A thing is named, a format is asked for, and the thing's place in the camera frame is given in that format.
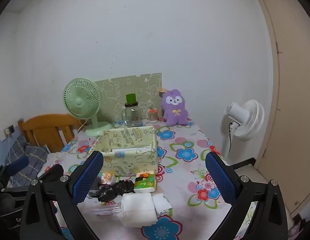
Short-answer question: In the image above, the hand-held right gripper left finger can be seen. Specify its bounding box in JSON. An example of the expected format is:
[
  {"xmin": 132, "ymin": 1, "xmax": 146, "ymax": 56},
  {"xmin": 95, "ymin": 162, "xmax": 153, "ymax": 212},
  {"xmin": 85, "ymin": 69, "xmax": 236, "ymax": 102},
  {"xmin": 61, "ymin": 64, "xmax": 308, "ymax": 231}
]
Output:
[{"xmin": 20, "ymin": 151, "xmax": 104, "ymax": 240}]

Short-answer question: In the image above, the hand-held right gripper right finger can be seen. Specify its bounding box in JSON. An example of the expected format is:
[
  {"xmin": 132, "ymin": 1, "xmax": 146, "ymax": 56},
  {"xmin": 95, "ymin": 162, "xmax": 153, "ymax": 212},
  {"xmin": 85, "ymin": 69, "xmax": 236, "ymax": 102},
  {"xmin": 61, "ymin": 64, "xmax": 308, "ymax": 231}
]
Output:
[{"xmin": 205, "ymin": 151, "xmax": 288, "ymax": 240}]

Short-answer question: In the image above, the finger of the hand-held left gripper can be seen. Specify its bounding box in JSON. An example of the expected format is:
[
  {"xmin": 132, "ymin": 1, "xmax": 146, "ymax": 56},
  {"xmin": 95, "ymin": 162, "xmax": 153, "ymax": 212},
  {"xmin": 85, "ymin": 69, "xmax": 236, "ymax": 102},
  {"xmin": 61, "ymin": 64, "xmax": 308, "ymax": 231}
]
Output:
[
  {"xmin": 0, "ymin": 156, "xmax": 29, "ymax": 178},
  {"xmin": 38, "ymin": 164, "xmax": 64, "ymax": 183}
]

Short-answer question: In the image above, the small cartoon tissue pack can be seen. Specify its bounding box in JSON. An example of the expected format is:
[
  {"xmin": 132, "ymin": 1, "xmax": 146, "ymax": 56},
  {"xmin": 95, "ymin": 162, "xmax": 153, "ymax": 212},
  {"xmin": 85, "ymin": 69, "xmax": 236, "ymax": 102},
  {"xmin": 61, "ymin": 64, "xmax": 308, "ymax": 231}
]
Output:
[{"xmin": 101, "ymin": 172, "xmax": 117, "ymax": 184}]

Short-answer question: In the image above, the black plastic bag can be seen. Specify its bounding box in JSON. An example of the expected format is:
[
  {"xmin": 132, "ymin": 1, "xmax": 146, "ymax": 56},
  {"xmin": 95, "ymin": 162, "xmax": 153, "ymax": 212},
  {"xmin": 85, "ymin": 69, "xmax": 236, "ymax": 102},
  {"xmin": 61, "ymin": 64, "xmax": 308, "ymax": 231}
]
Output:
[{"xmin": 89, "ymin": 180, "xmax": 135, "ymax": 202}]

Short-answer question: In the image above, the clear plastic package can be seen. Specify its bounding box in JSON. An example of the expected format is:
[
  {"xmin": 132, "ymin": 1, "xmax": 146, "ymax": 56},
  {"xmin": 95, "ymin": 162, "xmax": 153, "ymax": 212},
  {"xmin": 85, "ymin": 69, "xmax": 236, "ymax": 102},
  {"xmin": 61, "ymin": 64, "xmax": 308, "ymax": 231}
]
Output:
[{"xmin": 91, "ymin": 202, "xmax": 122, "ymax": 217}]

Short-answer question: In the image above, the yellow printed fabric storage box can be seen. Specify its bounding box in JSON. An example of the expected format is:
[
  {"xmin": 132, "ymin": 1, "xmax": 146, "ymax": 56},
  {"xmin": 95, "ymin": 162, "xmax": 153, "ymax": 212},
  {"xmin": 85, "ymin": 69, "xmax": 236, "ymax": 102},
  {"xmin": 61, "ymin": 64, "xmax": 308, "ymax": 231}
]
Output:
[{"xmin": 89, "ymin": 126, "xmax": 159, "ymax": 177}]

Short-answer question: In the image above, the green tissue pack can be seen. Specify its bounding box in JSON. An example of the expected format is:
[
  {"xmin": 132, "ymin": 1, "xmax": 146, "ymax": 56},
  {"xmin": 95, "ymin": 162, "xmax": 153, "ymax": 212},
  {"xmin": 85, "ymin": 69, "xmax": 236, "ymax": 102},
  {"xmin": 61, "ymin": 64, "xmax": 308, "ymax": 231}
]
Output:
[{"xmin": 134, "ymin": 171, "xmax": 157, "ymax": 194}]

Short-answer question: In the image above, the white tissue stack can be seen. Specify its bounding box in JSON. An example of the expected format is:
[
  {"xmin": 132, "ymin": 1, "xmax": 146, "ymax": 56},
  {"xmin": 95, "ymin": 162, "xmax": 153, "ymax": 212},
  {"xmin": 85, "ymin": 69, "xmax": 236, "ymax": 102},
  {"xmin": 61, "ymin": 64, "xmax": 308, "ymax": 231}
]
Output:
[{"xmin": 117, "ymin": 192, "xmax": 158, "ymax": 228}]

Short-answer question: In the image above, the grey plaid blanket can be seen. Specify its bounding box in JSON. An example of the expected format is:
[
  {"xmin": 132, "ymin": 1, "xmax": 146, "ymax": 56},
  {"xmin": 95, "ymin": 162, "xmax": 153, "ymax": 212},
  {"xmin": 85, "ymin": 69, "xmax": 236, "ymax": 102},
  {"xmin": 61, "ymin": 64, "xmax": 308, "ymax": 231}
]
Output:
[{"xmin": 6, "ymin": 135, "xmax": 49, "ymax": 185}]

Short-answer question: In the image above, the white paper pack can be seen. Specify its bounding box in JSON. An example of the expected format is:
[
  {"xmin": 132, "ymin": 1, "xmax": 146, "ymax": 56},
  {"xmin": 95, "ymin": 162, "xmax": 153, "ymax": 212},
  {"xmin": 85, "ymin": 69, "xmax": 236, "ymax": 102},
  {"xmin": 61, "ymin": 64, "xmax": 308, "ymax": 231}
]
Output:
[{"xmin": 112, "ymin": 148, "xmax": 145, "ymax": 153}]

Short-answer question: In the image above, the wooden chair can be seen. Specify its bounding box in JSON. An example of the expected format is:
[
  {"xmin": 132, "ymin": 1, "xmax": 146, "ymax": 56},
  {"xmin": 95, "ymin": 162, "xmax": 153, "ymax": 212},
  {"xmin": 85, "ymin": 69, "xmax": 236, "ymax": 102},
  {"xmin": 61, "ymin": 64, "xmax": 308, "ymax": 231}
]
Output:
[{"xmin": 18, "ymin": 114, "xmax": 82, "ymax": 153}]

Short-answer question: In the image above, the white standing fan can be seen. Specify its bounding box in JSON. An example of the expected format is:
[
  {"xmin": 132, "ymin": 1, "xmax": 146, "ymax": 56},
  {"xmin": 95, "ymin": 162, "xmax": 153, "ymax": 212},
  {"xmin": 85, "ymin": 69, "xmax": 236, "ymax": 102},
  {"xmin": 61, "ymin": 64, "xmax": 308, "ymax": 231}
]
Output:
[{"xmin": 221, "ymin": 99, "xmax": 265, "ymax": 160}]

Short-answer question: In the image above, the glass jar with green lid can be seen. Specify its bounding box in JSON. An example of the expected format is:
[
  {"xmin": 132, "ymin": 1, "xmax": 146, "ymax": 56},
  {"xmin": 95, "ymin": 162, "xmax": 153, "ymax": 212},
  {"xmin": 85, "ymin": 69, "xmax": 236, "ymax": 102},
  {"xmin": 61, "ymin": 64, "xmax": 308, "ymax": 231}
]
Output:
[{"xmin": 122, "ymin": 94, "xmax": 143, "ymax": 128}]

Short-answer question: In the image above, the green desk fan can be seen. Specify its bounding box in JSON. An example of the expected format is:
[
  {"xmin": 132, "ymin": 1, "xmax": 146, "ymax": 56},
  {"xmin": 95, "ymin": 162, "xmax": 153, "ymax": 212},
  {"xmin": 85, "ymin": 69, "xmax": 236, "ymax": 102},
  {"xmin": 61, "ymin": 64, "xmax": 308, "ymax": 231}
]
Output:
[{"xmin": 63, "ymin": 78, "xmax": 112, "ymax": 137}]

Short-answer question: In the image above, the purple plush rabbit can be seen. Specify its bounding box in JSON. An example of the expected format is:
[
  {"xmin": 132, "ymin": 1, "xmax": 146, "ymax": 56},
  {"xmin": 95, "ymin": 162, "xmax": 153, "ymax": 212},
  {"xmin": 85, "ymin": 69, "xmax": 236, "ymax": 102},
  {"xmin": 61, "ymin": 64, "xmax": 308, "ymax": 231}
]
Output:
[{"xmin": 161, "ymin": 89, "xmax": 189, "ymax": 127}]

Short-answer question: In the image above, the small jar with orange lid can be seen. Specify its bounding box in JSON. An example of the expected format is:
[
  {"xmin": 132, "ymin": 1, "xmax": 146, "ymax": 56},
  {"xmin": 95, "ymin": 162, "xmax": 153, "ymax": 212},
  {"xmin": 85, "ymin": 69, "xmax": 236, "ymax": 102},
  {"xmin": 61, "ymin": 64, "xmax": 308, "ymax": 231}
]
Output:
[{"xmin": 148, "ymin": 108, "xmax": 158, "ymax": 123}]

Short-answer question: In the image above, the green printed board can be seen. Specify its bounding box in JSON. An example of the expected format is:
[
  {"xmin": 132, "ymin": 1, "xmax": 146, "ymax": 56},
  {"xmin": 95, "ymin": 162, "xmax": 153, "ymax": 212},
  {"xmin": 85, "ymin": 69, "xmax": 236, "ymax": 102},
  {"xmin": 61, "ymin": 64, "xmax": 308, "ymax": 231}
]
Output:
[{"xmin": 95, "ymin": 73, "xmax": 162, "ymax": 123}]

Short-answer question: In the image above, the beige door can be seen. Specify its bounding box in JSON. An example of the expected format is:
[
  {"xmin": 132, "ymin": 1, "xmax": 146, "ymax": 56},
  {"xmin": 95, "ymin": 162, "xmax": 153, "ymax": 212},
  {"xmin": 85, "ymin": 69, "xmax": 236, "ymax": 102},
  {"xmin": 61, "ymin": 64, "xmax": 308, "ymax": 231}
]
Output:
[{"xmin": 249, "ymin": 0, "xmax": 310, "ymax": 215}]

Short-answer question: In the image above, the white cable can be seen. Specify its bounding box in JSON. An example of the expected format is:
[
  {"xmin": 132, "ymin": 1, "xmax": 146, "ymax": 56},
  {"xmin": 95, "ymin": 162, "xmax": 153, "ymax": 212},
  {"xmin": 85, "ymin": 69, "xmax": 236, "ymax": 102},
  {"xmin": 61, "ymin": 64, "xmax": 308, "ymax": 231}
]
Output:
[{"xmin": 6, "ymin": 134, "xmax": 14, "ymax": 163}]

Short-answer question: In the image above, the black fan cable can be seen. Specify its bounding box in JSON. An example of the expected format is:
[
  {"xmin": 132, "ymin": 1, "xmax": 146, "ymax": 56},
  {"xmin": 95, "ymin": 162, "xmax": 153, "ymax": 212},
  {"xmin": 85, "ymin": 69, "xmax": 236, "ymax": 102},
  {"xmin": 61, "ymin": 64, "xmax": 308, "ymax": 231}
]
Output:
[{"xmin": 228, "ymin": 121, "xmax": 239, "ymax": 145}]

